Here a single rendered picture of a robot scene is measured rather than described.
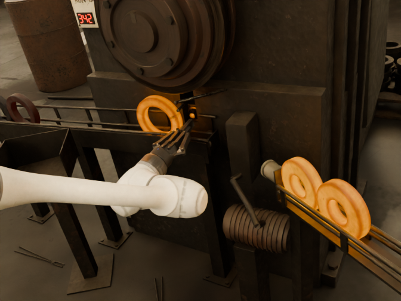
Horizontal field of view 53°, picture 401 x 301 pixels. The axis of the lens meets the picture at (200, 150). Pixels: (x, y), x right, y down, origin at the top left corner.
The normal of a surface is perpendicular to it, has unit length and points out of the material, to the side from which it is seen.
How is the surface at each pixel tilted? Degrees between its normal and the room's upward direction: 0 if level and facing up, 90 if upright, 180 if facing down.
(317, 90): 0
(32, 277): 1
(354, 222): 90
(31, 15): 90
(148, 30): 90
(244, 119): 0
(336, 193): 90
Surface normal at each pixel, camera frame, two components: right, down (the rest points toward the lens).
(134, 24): -0.47, 0.53
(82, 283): -0.15, -0.84
